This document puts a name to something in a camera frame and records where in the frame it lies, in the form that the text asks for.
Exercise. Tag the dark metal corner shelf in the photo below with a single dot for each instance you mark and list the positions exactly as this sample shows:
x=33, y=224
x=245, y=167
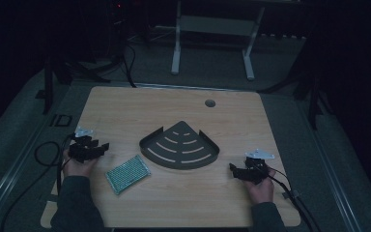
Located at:
x=179, y=149

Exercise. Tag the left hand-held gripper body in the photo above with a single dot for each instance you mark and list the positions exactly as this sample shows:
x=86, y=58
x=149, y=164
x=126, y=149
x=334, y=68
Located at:
x=81, y=151

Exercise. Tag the green textured sponge pad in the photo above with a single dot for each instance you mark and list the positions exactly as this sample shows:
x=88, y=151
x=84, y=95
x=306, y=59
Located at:
x=127, y=174

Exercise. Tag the white metal stand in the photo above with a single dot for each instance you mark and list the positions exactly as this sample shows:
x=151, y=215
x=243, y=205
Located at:
x=215, y=29

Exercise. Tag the person's right hand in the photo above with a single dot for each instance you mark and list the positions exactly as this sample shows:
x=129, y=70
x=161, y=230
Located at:
x=261, y=190

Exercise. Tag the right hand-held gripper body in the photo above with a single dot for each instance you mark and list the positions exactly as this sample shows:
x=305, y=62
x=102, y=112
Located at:
x=256, y=168

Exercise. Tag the black tripod stand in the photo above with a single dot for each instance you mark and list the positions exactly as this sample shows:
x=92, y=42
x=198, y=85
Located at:
x=61, y=71

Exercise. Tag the person's left hand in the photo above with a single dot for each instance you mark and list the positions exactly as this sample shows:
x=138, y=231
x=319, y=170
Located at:
x=77, y=167

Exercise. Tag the dark stand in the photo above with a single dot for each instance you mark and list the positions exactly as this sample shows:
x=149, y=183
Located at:
x=312, y=96

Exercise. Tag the round table grommet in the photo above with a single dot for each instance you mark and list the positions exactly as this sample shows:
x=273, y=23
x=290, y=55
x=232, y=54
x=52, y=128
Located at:
x=210, y=103

